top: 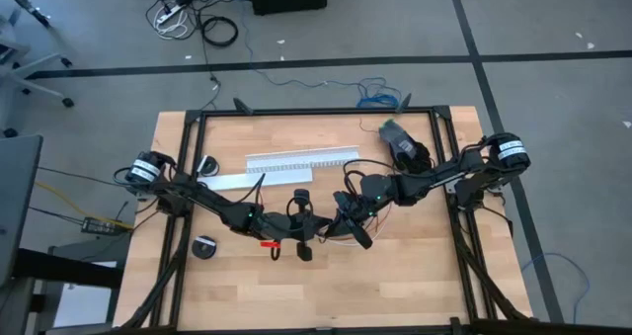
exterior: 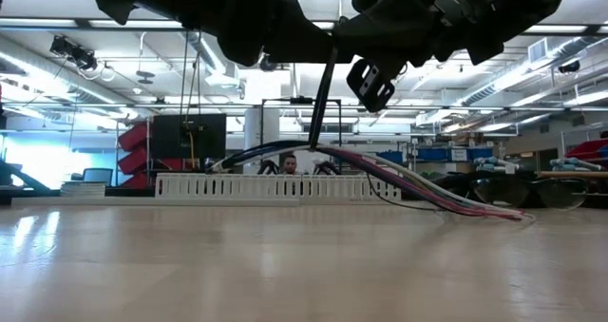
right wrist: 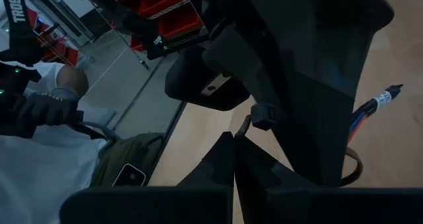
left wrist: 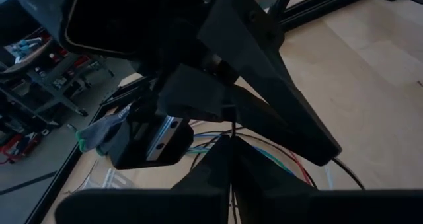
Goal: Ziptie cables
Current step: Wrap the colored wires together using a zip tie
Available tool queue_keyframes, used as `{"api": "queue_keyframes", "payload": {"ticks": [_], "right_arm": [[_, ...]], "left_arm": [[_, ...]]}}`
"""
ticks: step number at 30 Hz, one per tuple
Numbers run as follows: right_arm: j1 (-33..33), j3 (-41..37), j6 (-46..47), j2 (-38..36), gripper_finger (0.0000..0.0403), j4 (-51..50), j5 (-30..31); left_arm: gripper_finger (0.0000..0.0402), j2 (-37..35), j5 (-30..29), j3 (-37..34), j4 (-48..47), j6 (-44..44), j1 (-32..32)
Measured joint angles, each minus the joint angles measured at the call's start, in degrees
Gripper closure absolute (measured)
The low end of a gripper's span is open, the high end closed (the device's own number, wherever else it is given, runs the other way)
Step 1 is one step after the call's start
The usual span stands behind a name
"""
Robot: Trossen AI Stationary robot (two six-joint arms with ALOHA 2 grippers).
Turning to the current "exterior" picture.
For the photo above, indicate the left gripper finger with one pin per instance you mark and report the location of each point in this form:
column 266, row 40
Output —
column 304, row 42

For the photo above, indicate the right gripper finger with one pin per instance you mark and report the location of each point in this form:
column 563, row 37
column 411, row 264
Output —
column 380, row 32

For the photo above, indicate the white label wrap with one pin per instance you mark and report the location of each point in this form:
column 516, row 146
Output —
column 214, row 166

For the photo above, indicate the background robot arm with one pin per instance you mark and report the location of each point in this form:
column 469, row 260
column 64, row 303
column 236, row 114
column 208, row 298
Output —
column 268, row 166
column 328, row 167

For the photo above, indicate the overhead light bar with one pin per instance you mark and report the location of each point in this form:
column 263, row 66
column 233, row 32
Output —
column 142, row 24

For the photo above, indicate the white vent grille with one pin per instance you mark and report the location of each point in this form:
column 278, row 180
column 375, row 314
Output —
column 538, row 50

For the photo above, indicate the ceiling pendant fixture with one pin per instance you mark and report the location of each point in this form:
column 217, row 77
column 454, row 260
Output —
column 145, row 77

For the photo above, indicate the white pillar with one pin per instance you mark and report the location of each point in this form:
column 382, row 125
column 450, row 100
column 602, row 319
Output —
column 271, row 127

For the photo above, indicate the person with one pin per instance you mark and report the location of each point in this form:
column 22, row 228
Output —
column 290, row 163

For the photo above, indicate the blue bin shelf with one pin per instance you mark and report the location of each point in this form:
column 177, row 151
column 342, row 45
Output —
column 437, row 154

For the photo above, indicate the black monitor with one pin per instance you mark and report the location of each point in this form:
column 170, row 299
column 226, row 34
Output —
column 166, row 137

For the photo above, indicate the pale material roll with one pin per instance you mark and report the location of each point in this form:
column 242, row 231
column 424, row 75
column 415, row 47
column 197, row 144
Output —
column 570, row 164
column 494, row 164

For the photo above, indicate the brown wooden bench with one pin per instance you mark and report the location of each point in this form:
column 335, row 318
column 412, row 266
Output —
column 570, row 174

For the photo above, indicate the dark safety glasses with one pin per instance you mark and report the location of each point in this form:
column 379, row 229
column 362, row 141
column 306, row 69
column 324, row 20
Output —
column 527, row 194

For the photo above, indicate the grey monitor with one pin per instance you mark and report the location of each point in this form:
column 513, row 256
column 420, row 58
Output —
column 97, row 176

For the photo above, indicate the black ceiling camera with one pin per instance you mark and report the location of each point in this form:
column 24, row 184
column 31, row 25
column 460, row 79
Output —
column 569, row 67
column 71, row 51
column 268, row 65

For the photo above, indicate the black station frame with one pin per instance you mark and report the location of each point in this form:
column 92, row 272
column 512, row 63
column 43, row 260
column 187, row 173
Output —
column 301, row 100

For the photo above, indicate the silver ventilation duct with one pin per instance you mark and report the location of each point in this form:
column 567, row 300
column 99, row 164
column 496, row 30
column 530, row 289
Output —
column 214, row 61
column 513, row 77

